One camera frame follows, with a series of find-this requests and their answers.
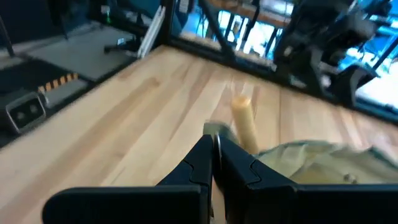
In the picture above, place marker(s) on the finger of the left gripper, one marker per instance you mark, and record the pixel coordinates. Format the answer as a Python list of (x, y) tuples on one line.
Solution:
[(312, 74), (354, 82)]

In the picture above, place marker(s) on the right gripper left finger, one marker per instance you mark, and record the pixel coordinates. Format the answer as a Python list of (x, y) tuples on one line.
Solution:
[(140, 205)]

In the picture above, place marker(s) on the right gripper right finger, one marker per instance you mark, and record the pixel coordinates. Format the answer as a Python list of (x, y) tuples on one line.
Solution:
[(295, 205)]

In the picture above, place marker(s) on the beige canvas gardening bag green trim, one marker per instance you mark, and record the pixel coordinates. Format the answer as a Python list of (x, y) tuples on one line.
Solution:
[(326, 161)]

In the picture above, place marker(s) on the grey box with two holes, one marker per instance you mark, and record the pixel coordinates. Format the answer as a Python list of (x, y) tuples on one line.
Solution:
[(23, 113)]

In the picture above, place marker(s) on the black aluminium table frame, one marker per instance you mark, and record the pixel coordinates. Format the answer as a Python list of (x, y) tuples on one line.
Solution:
[(227, 56)]

